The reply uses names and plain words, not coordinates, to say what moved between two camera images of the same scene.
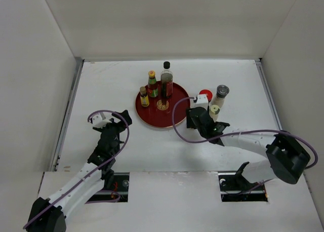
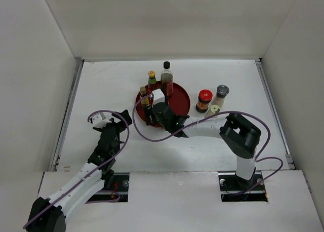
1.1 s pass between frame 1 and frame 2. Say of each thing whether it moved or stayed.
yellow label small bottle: stayed
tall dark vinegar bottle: stayed
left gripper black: stayed
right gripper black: moved
